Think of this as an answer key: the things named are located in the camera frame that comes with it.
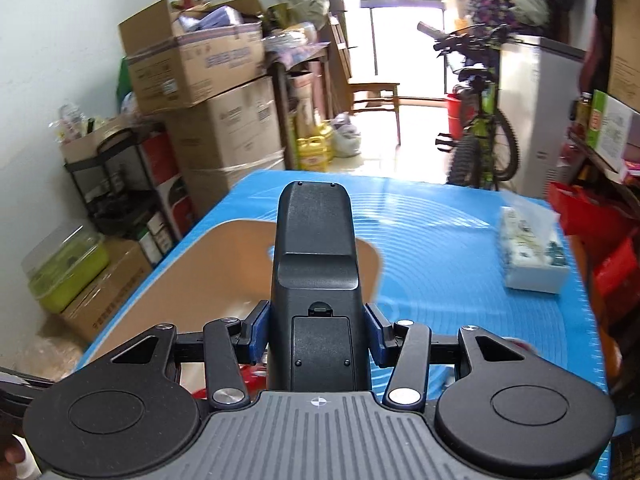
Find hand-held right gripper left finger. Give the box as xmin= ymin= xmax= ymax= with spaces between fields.
xmin=111 ymin=301 xmax=273 ymax=407

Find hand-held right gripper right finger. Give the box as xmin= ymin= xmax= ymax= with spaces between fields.
xmin=364 ymin=302 xmax=532 ymax=407

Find red toy figure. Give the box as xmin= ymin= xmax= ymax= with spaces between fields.
xmin=192 ymin=361 xmax=268 ymax=402

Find beige plastic storage basket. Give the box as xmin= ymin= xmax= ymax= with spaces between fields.
xmin=81 ymin=219 xmax=385 ymax=363

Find black remote control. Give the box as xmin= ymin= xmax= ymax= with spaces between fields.
xmin=270 ymin=181 xmax=374 ymax=394

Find person's left hand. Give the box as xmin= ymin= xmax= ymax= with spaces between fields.
xmin=0 ymin=434 xmax=25 ymax=465

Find clear plastic bag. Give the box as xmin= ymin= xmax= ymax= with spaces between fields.
xmin=0 ymin=334 xmax=87 ymax=387

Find blue silicone mat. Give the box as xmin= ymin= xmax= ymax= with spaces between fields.
xmin=80 ymin=169 xmax=612 ymax=480

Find green container with clear lid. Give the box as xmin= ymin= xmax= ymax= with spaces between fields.
xmin=21 ymin=221 xmax=112 ymax=314

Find brown cardboard box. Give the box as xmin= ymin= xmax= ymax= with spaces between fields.
xmin=59 ymin=236 xmax=154 ymax=345

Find white tissue box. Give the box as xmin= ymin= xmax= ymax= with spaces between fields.
xmin=497 ymin=205 xmax=572 ymax=294

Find yellow plastic jug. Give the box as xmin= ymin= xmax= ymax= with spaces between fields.
xmin=296 ymin=126 xmax=336 ymax=172

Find large taped cardboard box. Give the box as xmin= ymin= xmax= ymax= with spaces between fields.
xmin=164 ymin=76 xmax=287 ymax=217

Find black metal rack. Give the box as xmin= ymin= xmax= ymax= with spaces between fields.
xmin=63 ymin=121 xmax=200 ymax=257

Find white plastic bag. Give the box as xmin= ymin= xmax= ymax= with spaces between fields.
xmin=331 ymin=112 xmax=364 ymax=159

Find red bucket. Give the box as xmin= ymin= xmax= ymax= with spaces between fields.
xmin=446 ymin=92 xmax=464 ymax=142

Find green bicycle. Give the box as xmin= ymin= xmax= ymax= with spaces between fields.
xmin=417 ymin=21 xmax=522 ymax=192

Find wooden chair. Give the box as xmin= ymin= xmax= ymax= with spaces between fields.
xmin=327 ymin=10 xmax=404 ymax=147

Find red gift boxes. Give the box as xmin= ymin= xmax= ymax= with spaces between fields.
xmin=546 ymin=181 xmax=640 ymax=313

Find small cardboard box with bottles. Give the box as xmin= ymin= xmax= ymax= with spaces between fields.
xmin=59 ymin=114 xmax=135 ymax=164

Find open cardboard box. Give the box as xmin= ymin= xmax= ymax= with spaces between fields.
xmin=118 ymin=0 xmax=267 ymax=115

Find white chest freezer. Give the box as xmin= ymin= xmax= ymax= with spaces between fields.
xmin=492 ymin=34 xmax=587 ymax=200

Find oil bottle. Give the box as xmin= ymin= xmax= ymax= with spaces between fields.
xmin=574 ymin=90 xmax=594 ymax=129

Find green and white carton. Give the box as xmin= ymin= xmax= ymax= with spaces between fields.
xmin=587 ymin=89 xmax=640 ymax=172

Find tall cardboard box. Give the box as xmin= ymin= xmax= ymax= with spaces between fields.
xmin=606 ymin=0 xmax=640 ymax=112

